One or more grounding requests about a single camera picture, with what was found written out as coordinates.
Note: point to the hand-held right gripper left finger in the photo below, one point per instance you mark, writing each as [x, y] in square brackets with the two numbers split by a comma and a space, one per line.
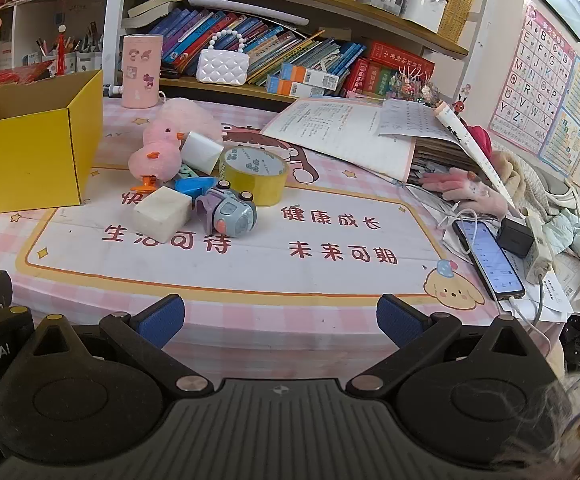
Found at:
[162, 321]

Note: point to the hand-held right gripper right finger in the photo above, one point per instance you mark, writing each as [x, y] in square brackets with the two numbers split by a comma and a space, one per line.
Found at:
[397, 322]

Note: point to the white eraser block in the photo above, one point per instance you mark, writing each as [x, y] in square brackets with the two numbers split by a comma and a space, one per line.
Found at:
[162, 210]

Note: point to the purple toy car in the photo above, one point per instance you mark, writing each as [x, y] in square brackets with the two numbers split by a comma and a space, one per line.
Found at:
[230, 212]

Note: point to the yellow cardboard box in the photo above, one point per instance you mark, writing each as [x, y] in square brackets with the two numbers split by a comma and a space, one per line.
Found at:
[20, 160]

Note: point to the blue stapler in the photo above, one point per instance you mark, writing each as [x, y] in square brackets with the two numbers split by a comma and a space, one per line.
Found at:
[195, 186]

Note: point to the yellow tape roll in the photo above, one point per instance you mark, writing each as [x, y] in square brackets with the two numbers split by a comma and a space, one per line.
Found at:
[255, 187]

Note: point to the pink plush duck toy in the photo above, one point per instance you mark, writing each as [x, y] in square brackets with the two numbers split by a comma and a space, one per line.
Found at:
[157, 152]

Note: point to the white staples box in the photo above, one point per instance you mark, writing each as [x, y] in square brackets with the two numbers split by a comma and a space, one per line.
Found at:
[200, 150]

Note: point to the black smartphone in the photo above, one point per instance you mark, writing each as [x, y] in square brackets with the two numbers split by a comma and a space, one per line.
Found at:
[489, 260]

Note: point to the pink printed tablecloth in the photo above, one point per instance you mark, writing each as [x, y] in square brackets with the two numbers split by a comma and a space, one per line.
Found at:
[270, 272]

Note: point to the black charger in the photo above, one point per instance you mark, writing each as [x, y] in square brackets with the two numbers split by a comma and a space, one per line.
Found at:
[514, 237]

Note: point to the pink glove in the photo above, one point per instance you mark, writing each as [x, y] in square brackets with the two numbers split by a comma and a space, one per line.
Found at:
[469, 190]

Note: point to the white power strip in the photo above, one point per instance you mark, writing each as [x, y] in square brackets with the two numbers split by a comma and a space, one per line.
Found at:
[537, 255]

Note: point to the stack of notebooks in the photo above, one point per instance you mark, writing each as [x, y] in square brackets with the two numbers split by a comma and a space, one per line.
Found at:
[444, 157]

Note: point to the grey fur trim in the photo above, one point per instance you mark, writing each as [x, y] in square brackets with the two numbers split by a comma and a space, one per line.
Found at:
[549, 435]

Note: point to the white paperback book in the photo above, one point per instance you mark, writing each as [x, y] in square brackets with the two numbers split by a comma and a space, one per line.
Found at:
[469, 145]

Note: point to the pile of clothes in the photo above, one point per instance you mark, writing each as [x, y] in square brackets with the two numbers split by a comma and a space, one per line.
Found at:
[549, 195]

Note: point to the open workbook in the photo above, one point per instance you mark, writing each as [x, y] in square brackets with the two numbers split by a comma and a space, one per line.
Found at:
[330, 135]

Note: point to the red hat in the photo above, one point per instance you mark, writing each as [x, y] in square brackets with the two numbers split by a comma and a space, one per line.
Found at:
[479, 137]

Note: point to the printed paper sheet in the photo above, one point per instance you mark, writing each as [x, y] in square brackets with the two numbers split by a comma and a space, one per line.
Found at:
[409, 120]

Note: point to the pink fluffy plush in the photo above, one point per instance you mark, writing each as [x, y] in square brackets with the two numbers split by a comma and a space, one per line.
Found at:
[190, 112]

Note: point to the glitter bottle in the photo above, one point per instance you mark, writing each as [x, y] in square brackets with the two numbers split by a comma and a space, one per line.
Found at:
[112, 91]

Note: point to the glittery ornament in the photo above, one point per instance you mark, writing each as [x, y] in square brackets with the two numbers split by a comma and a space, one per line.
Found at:
[412, 87]

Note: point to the row of red books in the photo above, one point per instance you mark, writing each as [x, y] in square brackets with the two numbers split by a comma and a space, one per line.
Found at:
[369, 80]

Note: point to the group of pen holders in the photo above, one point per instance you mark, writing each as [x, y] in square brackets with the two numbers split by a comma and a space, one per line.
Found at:
[70, 57]

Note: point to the pink sticker cylinder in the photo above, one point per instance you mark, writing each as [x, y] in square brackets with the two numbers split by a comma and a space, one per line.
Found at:
[142, 70]

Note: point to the orange blue carton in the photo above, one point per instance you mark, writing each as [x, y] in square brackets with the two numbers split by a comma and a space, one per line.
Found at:
[295, 87]
[315, 75]

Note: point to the red tassel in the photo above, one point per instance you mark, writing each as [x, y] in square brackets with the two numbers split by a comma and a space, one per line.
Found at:
[61, 45]

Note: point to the white quilted pearl handbag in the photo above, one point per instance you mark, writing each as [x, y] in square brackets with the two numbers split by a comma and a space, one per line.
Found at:
[222, 67]

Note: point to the red dictionary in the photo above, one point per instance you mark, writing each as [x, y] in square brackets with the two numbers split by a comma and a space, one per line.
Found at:
[399, 57]

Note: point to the white shelf unit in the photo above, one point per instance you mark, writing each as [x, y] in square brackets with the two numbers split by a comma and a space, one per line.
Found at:
[20, 25]

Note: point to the row of colourful books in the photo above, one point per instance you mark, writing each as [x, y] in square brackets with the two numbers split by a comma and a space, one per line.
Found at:
[270, 45]

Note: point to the white storage container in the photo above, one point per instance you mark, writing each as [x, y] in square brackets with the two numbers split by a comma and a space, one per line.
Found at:
[422, 10]

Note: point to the beige lying books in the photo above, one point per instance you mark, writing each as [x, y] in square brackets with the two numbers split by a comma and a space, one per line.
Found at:
[152, 7]

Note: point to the white rolled paper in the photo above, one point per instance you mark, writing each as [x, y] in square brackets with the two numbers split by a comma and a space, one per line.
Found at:
[250, 10]

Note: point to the wooden bookshelf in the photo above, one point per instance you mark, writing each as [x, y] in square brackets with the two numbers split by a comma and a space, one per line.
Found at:
[330, 2]

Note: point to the blue yellow wall poster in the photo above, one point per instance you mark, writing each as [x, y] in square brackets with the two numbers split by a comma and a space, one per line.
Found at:
[569, 120]

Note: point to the alphabet wall poster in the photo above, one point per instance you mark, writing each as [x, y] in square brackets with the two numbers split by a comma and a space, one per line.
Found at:
[529, 80]

